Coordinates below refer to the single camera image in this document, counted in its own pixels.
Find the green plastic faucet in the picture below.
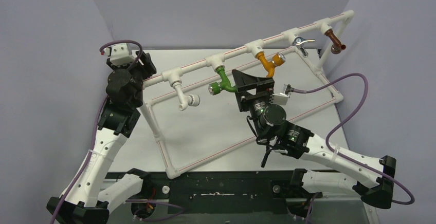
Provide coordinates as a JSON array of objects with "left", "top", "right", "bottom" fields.
[{"left": 208, "top": 66, "right": 237, "bottom": 96}]

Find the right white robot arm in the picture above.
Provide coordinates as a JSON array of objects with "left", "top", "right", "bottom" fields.
[{"left": 232, "top": 70, "right": 396, "bottom": 209}]

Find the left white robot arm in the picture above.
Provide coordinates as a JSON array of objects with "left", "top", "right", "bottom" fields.
[{"left": 47, "top": 52, "right": 157, "bottom": 223}]

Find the orange plastic faucet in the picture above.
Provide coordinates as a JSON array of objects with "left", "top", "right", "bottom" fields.
[{"left": 255, "top": 51, "right": 286, "bottom": 78}]

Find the white plastic faucet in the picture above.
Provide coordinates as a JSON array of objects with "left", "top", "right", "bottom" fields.
[{"left": 171, "top": 81, "right": 201, "bottom": 111}]

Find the chrome metal faucet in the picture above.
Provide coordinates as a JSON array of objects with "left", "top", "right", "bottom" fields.
[{"left": 293, "top": 36, "right": 316, "bottom": 58}]

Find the brown plastic faucet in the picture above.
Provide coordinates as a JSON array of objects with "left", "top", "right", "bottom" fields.
[{"left": 324, "top": 29, "right": 346, "bottom": 54}]

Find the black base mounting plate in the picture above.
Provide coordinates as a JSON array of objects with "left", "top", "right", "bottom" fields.
[{"left": 133, "top": 170, "right": 313, "bottom": 214}]

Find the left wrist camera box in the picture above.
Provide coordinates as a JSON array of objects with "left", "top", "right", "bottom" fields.
[{"left": 101, "top": 43, "right": 135, "bottom": 68}]

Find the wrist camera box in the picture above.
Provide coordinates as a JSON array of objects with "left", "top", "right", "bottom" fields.
[
  {"left": 271, "top": 84, "right": 294, "bottom": 106},
  {"left": 101, "top": 43, "right": 135, "bottom": 68}
]

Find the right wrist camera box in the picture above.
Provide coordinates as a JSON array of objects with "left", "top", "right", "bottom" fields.
[{"left": 271, "top": 84, "right": 294, "bottom": 106}]

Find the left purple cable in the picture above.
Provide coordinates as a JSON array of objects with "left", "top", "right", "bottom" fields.
[{"left": 50, "top": 40, "right": 143, "bottom": 224}]

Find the white PVC pipe frame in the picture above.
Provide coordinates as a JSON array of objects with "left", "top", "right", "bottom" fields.
[{"left": 141, "top": 10, "right": 355, "bottom": 179}]

